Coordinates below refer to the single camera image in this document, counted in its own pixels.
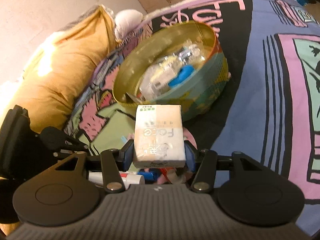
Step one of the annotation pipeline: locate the small blue object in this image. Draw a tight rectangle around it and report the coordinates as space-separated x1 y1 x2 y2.
139 169 160 183

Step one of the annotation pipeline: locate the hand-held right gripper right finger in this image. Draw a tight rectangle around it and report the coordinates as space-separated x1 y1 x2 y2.
184 141 268 193

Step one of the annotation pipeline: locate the white plush toy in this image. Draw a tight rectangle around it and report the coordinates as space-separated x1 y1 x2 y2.
114 9 144 42

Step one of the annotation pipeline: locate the crinkled clear plastic bag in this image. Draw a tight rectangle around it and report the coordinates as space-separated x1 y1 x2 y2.
139 36 208 100

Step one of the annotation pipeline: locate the yellow pillow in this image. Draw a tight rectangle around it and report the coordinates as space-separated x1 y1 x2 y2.
0 5 118 235

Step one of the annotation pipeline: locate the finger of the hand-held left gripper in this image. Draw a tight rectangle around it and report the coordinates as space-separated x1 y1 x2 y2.
40 127 89 151

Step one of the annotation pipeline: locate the beige tissue pack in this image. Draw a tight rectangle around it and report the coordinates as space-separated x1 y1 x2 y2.
132 104 187 168

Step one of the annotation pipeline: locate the blue plug-in mosquito heater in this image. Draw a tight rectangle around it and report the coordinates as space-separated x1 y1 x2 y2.
167 64 195 88

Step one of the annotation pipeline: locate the yellow round metal tin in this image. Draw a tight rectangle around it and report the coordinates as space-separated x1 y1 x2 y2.
112 20 229 123

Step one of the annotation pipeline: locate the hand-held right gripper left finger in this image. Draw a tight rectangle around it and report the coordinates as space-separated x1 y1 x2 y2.
50 139 135 193

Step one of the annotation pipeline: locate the pink and white tube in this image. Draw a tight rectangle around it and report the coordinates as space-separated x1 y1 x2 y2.
89 171 145 189

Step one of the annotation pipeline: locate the colourful printed blanket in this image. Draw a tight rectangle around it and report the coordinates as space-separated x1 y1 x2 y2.
62 0 320 205

